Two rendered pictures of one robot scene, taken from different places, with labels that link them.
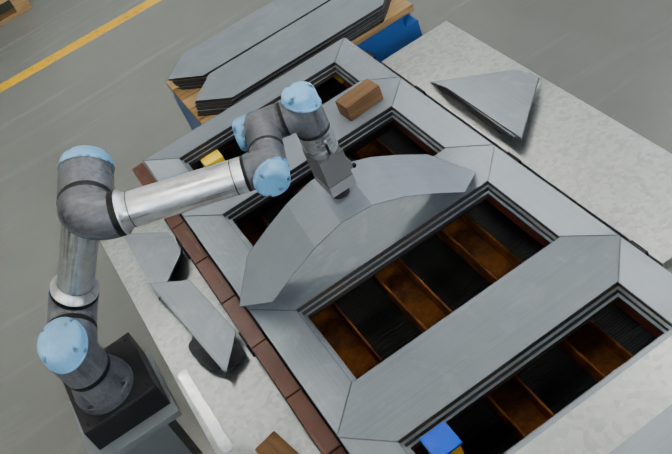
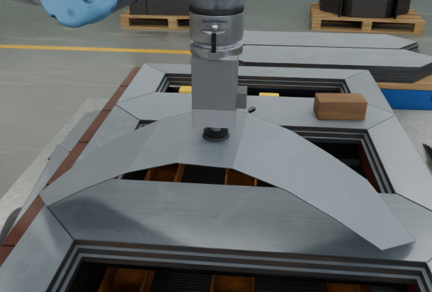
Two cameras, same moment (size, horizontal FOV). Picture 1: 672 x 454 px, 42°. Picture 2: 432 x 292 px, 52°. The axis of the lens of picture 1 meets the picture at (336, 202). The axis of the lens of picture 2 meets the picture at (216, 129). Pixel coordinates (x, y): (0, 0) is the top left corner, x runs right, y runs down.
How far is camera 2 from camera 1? 1.39 m
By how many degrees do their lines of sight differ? 21
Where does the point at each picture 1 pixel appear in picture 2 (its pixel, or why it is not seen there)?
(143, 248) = (89, 121)
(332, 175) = (204, 91)
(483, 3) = not seen: outside the picture
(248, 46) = (289, 44)
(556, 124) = not seen: outside the picture
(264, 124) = not seen: outside the picture
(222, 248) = (104, 141)
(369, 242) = (221, 228)
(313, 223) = (155, 148)
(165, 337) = (18, 191)
